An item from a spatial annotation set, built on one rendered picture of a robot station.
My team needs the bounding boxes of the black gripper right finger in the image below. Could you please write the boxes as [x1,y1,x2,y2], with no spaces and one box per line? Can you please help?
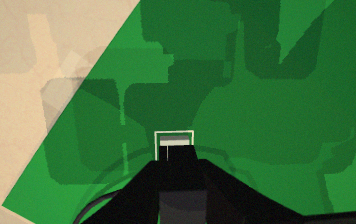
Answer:
[198,159,356,224]

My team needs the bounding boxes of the green circuit board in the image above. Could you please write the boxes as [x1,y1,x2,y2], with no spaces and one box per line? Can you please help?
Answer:
[2,0,356,224]

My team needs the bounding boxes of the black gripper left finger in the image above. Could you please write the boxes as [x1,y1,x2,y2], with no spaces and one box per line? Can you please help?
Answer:
[81,160,159,224]

